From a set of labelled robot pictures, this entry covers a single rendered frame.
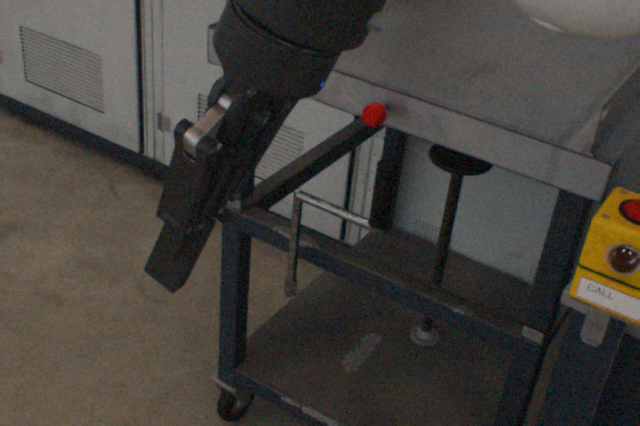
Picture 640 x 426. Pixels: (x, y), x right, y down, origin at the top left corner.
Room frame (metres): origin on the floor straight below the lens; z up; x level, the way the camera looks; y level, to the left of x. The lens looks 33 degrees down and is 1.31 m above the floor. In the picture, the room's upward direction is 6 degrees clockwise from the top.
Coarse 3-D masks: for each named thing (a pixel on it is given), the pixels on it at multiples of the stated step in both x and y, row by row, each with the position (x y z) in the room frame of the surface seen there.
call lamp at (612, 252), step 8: (616, 248) 0.66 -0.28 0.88; (624, 248) 0.66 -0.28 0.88; (632, 248) 0.66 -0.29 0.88; (608, 256) 0.67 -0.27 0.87; (616, 256) 0.66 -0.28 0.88; (624, 256) 0.65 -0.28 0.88; (632, 256) 0.65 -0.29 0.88; (608, 264) 0.67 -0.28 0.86; (616, 264) 0.65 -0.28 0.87; (624, 264) 0.65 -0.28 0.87; (632, 264) 0.65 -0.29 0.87; (616, 272) 0.66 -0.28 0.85; (624, 272) 0.65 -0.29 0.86; (632, 272) 0.65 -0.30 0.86
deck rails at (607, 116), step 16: (624, 80) 0.99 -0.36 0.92; (608, 96) 0.94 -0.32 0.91; (624, 96) 1.02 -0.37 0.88; (592, 112) 1.03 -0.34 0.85; (608, 112) 0.95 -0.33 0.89; (624, 112) 1.04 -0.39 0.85; (576, 128) 0.98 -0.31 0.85; (592, 128) 0.98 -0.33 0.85; (608, 128) 0.98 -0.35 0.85; (576, 144) 0.93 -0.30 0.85; (592, 144) 0.92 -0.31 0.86
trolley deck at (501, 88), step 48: (432, 0) 1.44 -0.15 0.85; (480, 0) 1.47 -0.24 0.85; (384, 48) 1.19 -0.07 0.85; (432, 48) 1.21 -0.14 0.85; (480, 48) 1.23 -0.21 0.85; (528, 48) 1.26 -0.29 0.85; (576, 48) 1.28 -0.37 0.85; (624, 48) 1.30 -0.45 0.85; (336, 96) 1.09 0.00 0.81; (384, 96) 1.05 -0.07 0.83; (432, 96) 1.04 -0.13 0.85; (480, 96) 1.06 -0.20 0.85; (528, 96) 1.07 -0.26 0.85; (576, 96) 1.09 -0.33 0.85; (480, 144) 0.98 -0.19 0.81; (528, 144) 0.95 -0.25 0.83; (624, 144) 0.96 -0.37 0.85; (576, 192) 0.91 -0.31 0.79
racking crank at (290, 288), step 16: (384, 160) 1.02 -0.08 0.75; (384, 176) 1.00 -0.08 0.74; (304, 192) 1.08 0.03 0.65; (384, 192) 1.00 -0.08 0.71; (320, 208) 1.06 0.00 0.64; (336, 208) 1.05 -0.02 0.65; (384, 208) 1.00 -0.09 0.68; (368, 224) 1.02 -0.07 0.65; (384, 224) 1.01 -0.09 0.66; (288, 256) 1.09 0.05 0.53; (288, 272) 1.08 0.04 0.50; (288, 288) 1.08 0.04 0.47
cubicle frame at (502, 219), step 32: (384, 128) 1.80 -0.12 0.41; (416, 160) 1.75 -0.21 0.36; (416, 192) 1.74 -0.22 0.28; (480, 192) 1.67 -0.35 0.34; (512, 192) 1.63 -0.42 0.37; (544, 192) 1.60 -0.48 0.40; (416, 224) 1.74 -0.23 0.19; (480, 224) 1.66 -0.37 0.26; (512, 224) 1.62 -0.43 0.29; (544, 224) 1.59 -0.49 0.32; (480, 256) 1.65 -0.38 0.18; (512, 256) 1.61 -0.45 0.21
